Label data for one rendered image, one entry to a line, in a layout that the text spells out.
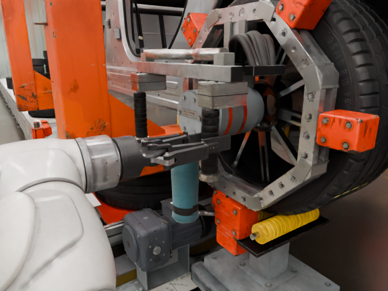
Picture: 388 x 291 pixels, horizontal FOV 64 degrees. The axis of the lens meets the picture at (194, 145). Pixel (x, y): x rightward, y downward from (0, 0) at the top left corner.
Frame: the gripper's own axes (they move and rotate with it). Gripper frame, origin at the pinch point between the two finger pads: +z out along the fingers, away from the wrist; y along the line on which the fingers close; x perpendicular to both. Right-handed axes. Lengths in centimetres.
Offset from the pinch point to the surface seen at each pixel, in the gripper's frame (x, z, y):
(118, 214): -56, 6, -80
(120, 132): -12, 4, -62
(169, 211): -42, 15, -46
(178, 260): -73, 24, -56
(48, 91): -15, 9, -253
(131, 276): -73, 2, -57
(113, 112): -4, 2, -62
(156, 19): 51, 122, -260
